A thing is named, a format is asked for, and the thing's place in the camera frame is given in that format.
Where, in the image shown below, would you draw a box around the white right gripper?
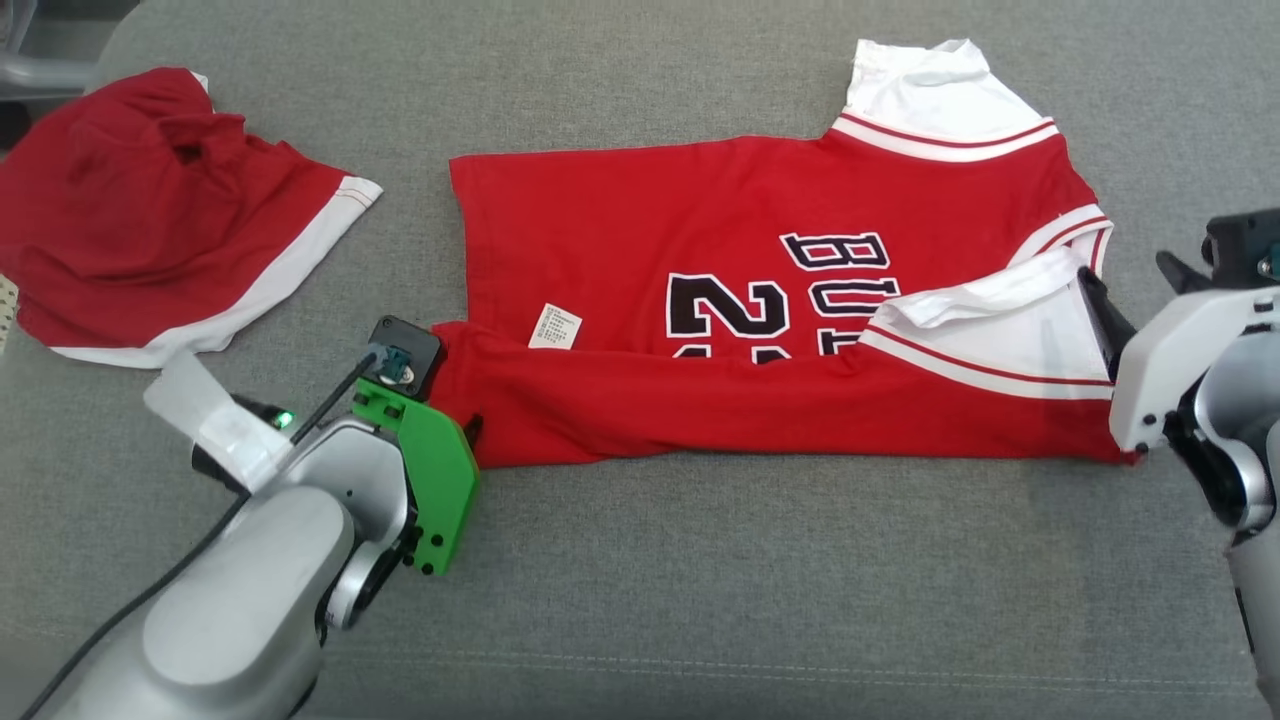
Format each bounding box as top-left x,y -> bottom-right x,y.
1076,250 -> 1280,454

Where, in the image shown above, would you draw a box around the red basketball jersey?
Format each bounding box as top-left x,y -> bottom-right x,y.
428,38 -> 1141,471

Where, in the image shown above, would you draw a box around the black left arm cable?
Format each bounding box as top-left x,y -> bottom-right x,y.
18,350 -> 386,720

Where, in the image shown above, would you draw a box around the red shorts with white band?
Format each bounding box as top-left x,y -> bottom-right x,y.
0,67 -> 384,370

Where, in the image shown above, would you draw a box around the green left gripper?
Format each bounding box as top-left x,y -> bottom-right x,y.
350,376 -> 485,579

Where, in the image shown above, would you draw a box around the translucent white tape label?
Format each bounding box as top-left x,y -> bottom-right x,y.
143,350 -> 293,493

